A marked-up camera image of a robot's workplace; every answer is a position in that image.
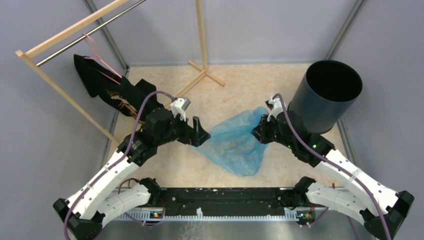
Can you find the wooden clothes rack frame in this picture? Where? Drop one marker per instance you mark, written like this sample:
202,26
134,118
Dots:
49,105

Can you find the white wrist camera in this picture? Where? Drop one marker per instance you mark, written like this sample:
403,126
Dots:
179,106
275,104

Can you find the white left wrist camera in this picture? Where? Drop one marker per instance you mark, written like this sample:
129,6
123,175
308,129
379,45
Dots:
179,106

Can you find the black garment with print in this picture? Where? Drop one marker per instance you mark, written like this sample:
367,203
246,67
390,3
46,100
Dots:
118,92

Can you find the metal hanging rod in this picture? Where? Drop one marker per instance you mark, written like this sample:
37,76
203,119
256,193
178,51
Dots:
93,17

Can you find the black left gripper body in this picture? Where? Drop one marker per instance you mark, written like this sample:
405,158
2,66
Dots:
177,127

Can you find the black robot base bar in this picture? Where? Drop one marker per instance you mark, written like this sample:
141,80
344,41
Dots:
231,201

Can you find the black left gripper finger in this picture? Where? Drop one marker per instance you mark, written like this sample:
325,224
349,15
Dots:
195,139
196,124

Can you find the blue plastic trash bag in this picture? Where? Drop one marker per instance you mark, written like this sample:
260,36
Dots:
232,145

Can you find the pink clothes hanger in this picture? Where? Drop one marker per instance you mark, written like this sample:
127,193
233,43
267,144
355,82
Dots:
95,49

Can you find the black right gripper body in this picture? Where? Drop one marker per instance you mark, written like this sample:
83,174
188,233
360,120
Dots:
271,129

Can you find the dark grey trash bin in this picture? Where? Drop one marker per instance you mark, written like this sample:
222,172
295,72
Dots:
326,91

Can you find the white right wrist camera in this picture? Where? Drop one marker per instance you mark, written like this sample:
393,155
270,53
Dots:
275,104

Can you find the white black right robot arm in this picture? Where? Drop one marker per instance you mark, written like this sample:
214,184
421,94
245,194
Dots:
380,209

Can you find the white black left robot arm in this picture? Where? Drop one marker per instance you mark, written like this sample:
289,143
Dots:
91,208

